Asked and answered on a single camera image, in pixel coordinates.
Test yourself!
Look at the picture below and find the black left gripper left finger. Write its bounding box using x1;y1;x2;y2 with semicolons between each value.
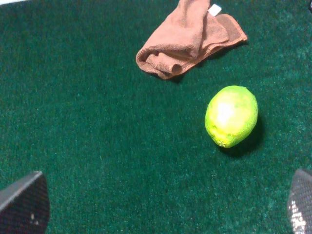
0;171;50;234

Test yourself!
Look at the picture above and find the green lime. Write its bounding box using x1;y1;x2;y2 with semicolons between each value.
204;85;258;148

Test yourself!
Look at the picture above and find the green felt table cloth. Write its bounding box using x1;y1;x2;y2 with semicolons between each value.
0;0;312;234

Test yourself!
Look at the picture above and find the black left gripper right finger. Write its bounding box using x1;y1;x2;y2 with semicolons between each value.
287;169;312;234

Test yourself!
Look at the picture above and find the orange-brown folded cloth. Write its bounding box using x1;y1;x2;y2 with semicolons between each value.
136;0;248;79

